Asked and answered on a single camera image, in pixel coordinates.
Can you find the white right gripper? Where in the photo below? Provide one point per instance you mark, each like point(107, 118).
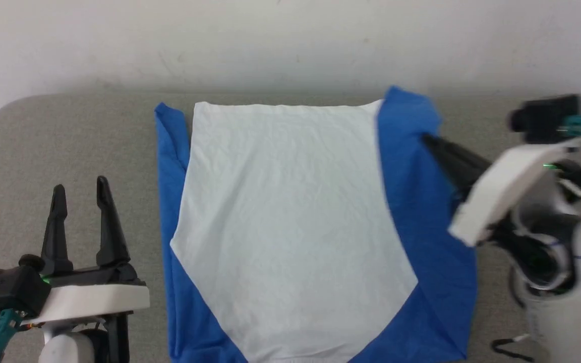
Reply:
point(502, 189)

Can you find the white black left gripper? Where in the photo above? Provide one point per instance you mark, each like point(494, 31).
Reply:
point(94, 297)

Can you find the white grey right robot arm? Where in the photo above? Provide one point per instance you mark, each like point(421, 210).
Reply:
point(568, 282)

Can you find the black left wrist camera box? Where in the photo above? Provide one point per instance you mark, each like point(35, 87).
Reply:
point(13, 290)

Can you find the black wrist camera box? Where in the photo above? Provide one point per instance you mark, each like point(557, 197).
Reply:
point(545, 118)
point(13, 290)

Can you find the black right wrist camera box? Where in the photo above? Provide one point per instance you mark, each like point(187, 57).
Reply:
point(545, 118)

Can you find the grey fabric sofa cushion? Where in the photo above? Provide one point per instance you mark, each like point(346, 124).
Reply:
point(68, 151)

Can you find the blue and white shirt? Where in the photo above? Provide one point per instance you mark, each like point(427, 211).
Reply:
point(290, 222)

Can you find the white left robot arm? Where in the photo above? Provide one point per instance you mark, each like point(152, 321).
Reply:
point(66, 348)

